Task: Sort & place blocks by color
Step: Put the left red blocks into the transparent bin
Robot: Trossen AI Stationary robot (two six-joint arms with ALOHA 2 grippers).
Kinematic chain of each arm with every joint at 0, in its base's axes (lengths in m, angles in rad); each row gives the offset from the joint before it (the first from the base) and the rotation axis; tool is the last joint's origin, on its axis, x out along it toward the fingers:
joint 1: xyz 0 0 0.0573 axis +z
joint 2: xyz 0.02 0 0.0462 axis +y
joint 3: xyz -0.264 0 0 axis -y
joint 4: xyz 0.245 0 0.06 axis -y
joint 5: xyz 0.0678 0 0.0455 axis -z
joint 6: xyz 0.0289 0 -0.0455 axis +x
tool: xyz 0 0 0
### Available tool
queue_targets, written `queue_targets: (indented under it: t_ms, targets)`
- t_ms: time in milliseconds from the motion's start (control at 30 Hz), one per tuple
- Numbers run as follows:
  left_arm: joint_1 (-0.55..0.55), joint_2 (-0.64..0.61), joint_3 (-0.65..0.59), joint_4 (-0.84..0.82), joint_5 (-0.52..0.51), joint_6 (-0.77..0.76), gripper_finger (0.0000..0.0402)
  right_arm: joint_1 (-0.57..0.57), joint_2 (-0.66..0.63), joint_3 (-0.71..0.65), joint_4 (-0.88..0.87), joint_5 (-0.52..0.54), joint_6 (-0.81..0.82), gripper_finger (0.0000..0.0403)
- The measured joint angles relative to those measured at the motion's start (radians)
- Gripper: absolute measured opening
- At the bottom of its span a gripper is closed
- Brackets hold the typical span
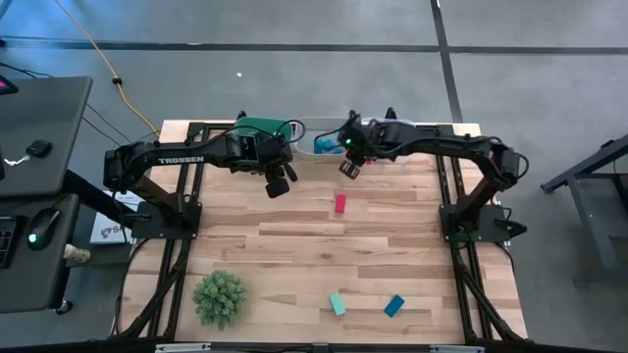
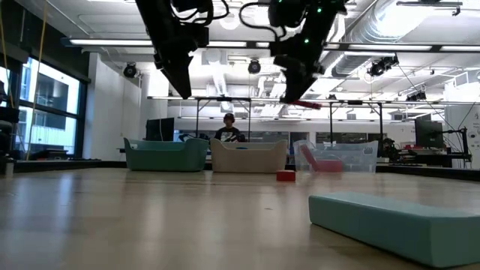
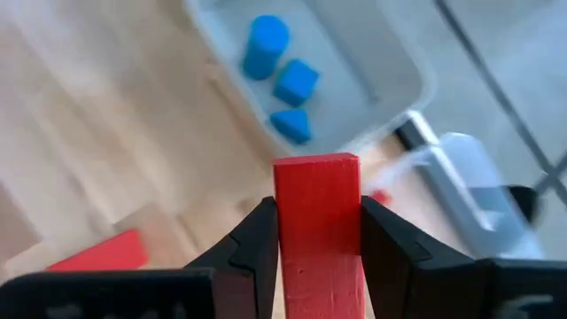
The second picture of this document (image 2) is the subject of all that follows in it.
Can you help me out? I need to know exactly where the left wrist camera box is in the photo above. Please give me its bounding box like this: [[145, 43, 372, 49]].
[[179, 24, 210, 50]]

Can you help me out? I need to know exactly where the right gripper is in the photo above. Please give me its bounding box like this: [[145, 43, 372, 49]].
[[269, 33, 327, 103]]

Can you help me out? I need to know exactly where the black round ceiling spotlight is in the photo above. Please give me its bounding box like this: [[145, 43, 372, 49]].
[[122, 61, 138, 79], [247, 58, 263, 75]]

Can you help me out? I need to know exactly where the small black ceiling rig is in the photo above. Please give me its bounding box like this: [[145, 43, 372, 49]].
[[406, 89, 428, 102]]

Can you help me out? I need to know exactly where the black computer monitor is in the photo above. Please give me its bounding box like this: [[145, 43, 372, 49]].
[[414, 118, 445, 149], [145, 117, 176, 143]]

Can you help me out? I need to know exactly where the large window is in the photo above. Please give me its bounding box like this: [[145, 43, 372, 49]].
[[0, 55, 89, 158]]

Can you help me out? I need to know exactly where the clear plastic bin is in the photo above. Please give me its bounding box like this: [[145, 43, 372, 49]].
[[292, 139, 380, 173]]

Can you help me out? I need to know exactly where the black table edge rail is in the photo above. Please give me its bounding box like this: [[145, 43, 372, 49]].
[[0, 159, 480, 183]]

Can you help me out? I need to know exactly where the long red block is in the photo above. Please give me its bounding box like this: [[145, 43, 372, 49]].
[[289, 98, 323, 110]]

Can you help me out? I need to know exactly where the black equipment stand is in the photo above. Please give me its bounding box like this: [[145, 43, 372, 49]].
[[442, 127, 473, 163]]

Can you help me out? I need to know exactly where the black ceiling camera rig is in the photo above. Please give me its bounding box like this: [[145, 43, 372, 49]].
[[367, 55, 401, 78]]

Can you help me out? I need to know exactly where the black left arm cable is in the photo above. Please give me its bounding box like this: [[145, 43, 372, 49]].
[[170, 0, 230, 27]]

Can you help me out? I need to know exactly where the black metal gantry frame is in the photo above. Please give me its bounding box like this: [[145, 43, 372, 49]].
[[147, 95, 480, 144]]

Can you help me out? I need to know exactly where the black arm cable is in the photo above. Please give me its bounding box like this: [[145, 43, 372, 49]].
[[238, 1, 286, 41], [170, 0, 230, 27]]

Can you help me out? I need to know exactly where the large teal block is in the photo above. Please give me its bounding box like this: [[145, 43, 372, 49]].
[[307, 190, 480, 269]]

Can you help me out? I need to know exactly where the long ceiling light bar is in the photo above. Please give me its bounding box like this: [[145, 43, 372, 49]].
[[61, 36, 480, 53]]

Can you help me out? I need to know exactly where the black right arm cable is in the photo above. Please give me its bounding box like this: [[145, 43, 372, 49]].
[[238, 1, 286, 41]]

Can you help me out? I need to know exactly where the teal plastic bin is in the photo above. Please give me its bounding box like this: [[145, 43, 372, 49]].
[[123, 136, 209, 173]]

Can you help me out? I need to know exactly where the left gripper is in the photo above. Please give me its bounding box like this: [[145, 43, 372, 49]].
[[134, 0, 209, 99]]

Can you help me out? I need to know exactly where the person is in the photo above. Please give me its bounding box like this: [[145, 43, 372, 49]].
[[213, 112, 247, 143]]

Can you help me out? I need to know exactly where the silver ventilation duct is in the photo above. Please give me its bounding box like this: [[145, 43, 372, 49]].
[[329, 0, 413, 78]]

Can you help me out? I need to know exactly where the white plastic bin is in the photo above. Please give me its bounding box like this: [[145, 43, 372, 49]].
[[209, 138, 289, 174]]

